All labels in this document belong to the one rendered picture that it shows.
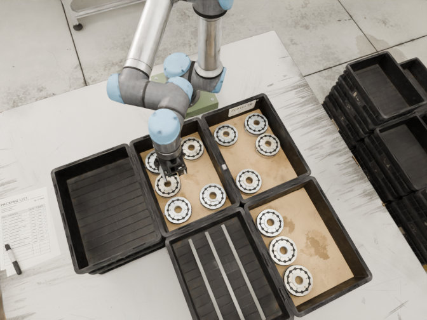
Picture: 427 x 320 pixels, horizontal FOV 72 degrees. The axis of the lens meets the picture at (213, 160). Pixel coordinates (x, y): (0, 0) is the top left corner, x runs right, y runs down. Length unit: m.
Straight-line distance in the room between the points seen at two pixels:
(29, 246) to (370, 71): 2.07
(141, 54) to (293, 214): 0.80
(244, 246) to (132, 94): 0.68
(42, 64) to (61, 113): 1.28
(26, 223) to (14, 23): 2.16
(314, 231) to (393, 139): 1.06
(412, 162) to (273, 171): 1.07
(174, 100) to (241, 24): 2.17
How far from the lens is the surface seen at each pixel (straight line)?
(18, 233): 1.49
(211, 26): 1.07
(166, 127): 0.70
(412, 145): 2.15
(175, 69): 1.27
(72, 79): 2.68
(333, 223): 1.18
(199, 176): 1.20
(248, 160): 1.24
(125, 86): 0.81
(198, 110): 1.44
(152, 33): 0.89
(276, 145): 1.26
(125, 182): 1.23
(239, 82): 1.59
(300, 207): 1.22
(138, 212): 1.19
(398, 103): 2.11
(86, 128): 1.54
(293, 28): 2.95
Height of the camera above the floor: 1.97
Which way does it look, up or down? 68 degrees down
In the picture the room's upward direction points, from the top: 4 degrees clockwise
